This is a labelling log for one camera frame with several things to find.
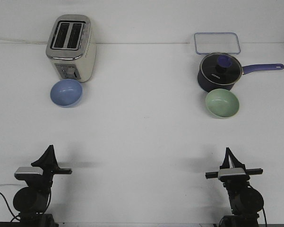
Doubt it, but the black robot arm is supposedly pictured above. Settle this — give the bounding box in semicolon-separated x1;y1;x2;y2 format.
205;147;264;227
13;145;72;227

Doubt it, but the blue bowl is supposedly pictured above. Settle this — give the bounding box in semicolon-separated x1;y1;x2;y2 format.
50;79;83;108

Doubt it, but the green bowl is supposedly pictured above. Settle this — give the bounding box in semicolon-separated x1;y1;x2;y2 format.
205;88;240;119

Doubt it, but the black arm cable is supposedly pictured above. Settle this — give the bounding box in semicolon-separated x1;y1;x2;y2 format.
249;184;268;225
0;188;21;223

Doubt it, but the glass pot lid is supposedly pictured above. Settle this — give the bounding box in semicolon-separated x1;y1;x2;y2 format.
200;53;242;85

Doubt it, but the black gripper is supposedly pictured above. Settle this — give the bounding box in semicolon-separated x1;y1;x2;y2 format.
31;145;72;187
205;147;263;185

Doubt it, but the clear container lid blue rim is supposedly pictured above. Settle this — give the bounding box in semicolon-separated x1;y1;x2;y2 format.
194;32;241;55

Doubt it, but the dark blue saucepan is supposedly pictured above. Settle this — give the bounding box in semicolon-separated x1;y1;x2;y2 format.
197;63;284;92

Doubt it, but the white toaster power cord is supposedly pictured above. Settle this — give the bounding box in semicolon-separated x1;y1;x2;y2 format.
0;35;49;44

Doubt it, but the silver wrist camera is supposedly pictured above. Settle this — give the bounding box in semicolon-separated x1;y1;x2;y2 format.
218;168;249;183
14;166;43;181

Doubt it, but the silver two-slot toaster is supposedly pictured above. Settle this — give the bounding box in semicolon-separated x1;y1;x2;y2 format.
45;14;97;83

